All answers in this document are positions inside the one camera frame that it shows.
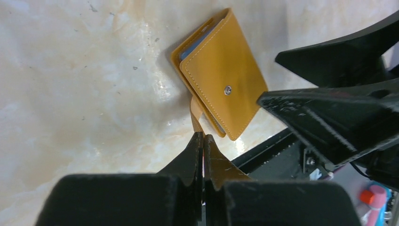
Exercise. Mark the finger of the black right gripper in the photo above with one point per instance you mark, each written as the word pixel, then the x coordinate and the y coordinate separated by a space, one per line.
pixel 351 60
pixel 339 124

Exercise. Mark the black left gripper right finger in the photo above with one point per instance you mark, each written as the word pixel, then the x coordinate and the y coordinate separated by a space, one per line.
pixel 234 199

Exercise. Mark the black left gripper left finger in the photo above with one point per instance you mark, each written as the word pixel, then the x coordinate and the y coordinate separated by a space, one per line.
pixel 170 197

